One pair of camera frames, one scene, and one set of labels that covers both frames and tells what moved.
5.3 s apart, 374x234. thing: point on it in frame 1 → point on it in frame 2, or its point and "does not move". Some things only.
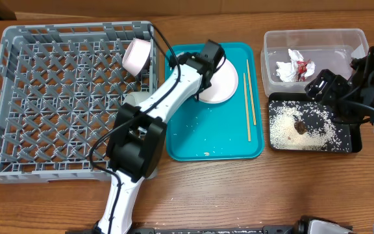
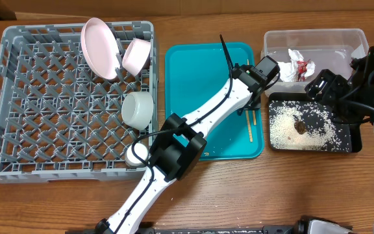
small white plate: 136,56 does not move
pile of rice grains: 302,125 does not move
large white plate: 224,84 → 100,48
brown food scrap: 300,127 does not move
